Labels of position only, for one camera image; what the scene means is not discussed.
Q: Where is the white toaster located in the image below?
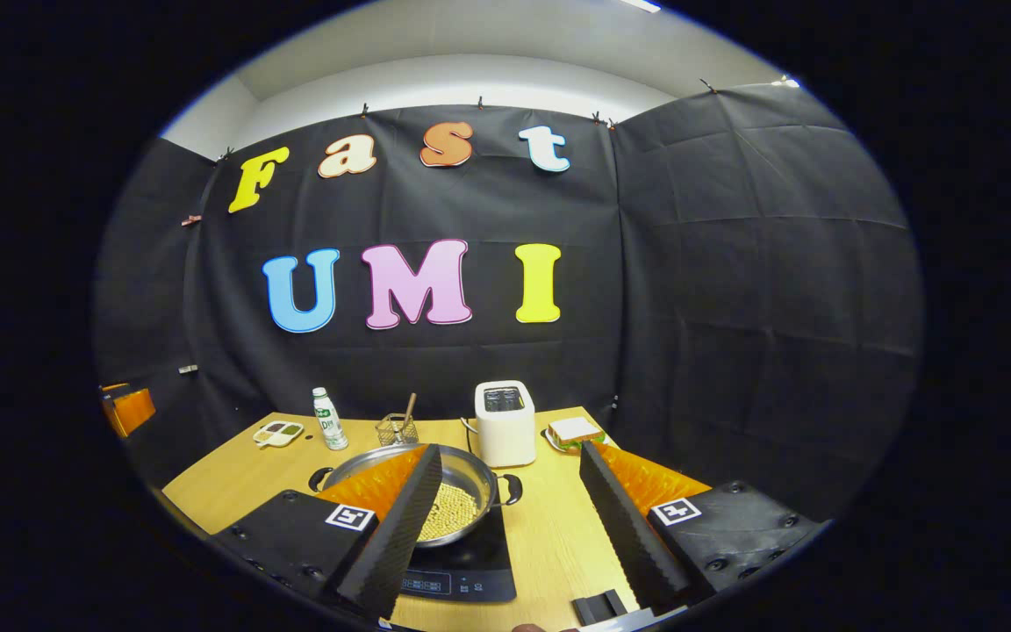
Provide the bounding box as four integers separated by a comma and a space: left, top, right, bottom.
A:
474, 380, 537, 468

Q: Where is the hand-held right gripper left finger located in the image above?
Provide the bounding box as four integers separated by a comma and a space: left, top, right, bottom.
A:
212, 443, 443, 620

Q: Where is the black induction cooktop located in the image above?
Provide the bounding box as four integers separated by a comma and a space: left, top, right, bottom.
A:
396, 505, 517, 604

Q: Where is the divided dish of beans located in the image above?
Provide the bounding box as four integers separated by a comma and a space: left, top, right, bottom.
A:
253, 420, 305, 449

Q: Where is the steel pot with beans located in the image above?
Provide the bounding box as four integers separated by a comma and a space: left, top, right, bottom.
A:
308, 443, 524, 549

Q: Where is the sandwich with lettuce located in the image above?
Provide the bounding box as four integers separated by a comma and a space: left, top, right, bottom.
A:
546, 417, 606, 452

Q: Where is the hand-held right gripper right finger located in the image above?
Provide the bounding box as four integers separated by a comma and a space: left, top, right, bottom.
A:
577, 441, 827, 615

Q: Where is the white drink bottle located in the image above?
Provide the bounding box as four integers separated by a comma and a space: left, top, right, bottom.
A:
312, 387, 349, 451

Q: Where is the metal wire utensil holder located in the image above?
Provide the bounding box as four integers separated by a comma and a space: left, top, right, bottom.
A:
376, 413, 419, 447

